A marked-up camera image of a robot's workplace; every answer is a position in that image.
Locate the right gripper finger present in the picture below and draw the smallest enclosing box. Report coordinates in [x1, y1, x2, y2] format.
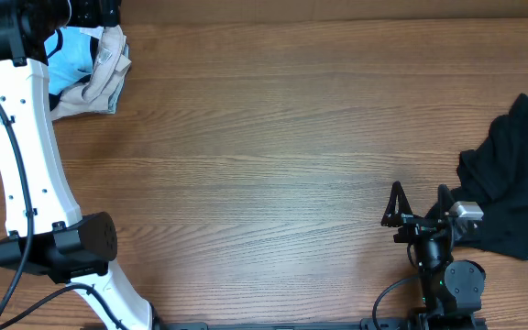
[380, 181, 413, 227]
[437, 184, 456, 220]

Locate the light blue printed t-shirt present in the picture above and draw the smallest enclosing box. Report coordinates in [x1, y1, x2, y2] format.
[43, 26, 100, 96]

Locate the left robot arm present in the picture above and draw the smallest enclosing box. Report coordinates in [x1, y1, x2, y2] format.
[0, 1, 161, 329]

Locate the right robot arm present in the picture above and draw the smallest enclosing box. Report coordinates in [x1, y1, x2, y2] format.
[371, 181, 487, 330]

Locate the folded grey garment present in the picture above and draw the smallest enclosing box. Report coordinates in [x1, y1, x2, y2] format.
[106, 44, 131, 115]

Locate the black garment on right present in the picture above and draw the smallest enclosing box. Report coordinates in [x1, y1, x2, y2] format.
[451, 93, 528, 260]

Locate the folded beige garment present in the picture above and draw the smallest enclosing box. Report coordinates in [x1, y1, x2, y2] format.
[45, 26, 127, 120]

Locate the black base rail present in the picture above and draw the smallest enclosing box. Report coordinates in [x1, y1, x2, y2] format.
[154, 318, 488, 330]

